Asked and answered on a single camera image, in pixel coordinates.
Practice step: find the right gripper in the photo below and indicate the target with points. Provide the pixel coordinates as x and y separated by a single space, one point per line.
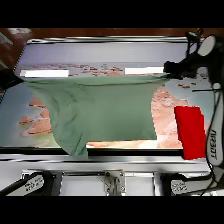
176 68

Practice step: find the green T-shirt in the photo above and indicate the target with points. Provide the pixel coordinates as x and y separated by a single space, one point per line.
110 110

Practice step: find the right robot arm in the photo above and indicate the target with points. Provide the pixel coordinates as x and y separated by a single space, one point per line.
218 133

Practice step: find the red garment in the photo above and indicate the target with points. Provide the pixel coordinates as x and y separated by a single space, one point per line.
190 133

